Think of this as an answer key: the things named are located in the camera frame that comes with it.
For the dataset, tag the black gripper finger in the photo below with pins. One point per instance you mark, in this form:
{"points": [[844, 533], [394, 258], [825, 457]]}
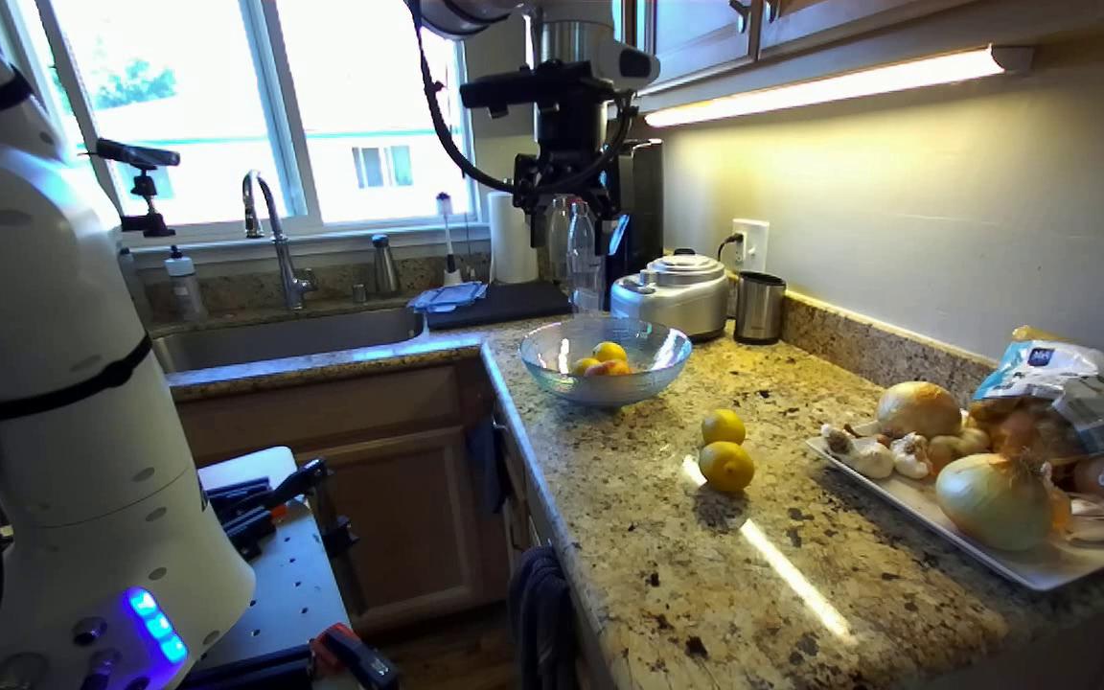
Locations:
{"points": [[540, 213], [614, 217]]}

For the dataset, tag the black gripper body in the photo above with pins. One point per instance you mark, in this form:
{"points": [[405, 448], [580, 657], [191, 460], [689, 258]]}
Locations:
{"points": [[573, 138]]}

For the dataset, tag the yellow lemon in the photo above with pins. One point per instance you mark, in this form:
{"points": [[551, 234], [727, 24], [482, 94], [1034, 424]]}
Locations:
{"points": [[727, 466], [721, 425]]}

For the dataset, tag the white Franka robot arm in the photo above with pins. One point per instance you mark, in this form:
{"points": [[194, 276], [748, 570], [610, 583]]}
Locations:
{"points": [[54, 384]]}

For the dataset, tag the large lemon in bowl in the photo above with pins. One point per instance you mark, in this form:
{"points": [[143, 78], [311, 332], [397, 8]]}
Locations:
{"points": [[610, 350]]}

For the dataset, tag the small lemon in bowl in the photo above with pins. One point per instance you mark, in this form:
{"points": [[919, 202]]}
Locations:
{"points": [[583, 367]]}

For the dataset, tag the clear glass bowl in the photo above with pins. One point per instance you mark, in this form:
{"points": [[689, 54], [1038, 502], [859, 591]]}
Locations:
{"points": [[608, 384]]}

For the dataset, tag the white paper towel roll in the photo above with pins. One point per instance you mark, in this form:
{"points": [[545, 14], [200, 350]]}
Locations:
{"points": [[511, 241]]}

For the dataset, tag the clear glass bottle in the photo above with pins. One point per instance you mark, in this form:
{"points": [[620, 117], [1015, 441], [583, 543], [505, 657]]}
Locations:
{"points": [[576, 234]]}

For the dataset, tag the clear glass tumbler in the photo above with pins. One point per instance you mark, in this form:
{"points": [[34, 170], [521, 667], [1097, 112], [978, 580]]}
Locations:
{"points": [[583, 284]]}

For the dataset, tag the dish brush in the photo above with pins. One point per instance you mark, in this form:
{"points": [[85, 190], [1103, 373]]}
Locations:
{"points": [[447, 234]]}

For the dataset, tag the dark ribbed drying mat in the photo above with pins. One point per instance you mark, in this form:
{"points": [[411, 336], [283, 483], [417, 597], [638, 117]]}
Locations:
{"points": [[508, 303]]}

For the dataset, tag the blue plastic container lid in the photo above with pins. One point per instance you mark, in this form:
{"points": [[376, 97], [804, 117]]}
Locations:
{"points": [[449, 295]]}

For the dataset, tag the chrome sink sprayer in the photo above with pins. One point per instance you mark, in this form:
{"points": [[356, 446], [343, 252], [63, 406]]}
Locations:
{"points": [[387, 264]]}

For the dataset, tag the steel cup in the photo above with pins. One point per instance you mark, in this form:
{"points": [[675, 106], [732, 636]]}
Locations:
{"points": [[760, 308]]}

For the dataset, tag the dark hanging towel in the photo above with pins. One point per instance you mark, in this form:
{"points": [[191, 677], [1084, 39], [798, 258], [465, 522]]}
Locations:
{"points": [[489, 460]]}

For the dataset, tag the under cabinet light bar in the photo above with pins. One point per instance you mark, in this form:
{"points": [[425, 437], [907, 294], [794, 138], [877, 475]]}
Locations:
{"points": [[835, 87]]}

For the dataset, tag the chrome kitchen faucet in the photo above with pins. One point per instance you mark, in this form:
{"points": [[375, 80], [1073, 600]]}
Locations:
{"points": [[275, 234]]}

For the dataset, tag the steel sink basin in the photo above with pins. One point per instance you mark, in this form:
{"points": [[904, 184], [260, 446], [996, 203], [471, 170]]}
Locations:
{"points": [[284, 337]]}

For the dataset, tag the wooden drawer cabinet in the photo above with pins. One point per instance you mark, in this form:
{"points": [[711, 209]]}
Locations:
{"points": [[530, 512]]}

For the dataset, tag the wooden upper cabinet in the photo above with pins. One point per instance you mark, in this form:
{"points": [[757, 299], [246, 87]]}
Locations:
{"points": [[859, 19]]}

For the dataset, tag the white mushroom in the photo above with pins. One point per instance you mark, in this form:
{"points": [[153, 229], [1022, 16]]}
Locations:
{"points": [[839, 437], [877, 460], [912, 457]]}

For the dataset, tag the wooden sink cabinet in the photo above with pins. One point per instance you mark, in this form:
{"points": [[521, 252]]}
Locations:
{"points": [[375, 498]]}

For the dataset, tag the kitchen window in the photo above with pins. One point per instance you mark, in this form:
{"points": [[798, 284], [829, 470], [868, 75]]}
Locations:
{"points": [[194, 100]]}

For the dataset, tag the round yellow onion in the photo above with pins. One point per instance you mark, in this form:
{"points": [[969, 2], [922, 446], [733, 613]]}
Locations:
{"points": [[919, 406]]}

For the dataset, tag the soap dispenser bottle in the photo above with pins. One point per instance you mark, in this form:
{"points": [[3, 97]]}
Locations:
{"points": [[183, 287]]}

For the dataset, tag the black clamp tool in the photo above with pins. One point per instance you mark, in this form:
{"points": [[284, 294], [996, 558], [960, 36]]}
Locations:
{"points": [[267, 498]]}

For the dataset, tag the blue hanging towel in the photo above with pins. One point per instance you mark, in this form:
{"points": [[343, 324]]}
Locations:
{"points": [[540, 617]]}

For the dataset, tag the brown mushroom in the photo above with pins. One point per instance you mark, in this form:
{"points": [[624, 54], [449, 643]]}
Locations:
{"points": [[957, 448]]}

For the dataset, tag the white perforated robot table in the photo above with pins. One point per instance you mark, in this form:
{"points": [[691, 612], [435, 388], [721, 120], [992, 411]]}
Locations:
{"points": [[284, 580]]}

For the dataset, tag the white rectangular tray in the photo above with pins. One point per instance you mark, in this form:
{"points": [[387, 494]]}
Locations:
{"points": [[960, 543]]}

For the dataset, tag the large pale onion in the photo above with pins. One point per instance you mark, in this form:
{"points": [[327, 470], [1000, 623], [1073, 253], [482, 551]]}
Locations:
{"points": [[1000, 498]]}

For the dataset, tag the red black clamp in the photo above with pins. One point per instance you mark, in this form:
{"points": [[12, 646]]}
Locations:
{"points": [[356, 657]]}

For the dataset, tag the blue white plastic bag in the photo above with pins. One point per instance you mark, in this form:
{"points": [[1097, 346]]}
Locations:
{"points": [[1073, 376]]}

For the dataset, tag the garlic bulb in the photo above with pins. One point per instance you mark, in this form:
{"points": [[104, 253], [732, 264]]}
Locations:
{"points": [[1095, 519]]}

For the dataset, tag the white wall outlet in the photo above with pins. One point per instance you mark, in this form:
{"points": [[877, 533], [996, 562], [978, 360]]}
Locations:
{"points": [[753, 241]]}

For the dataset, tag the black camera on tripod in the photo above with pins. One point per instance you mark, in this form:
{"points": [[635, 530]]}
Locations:
{"points": [[141, 175]]}

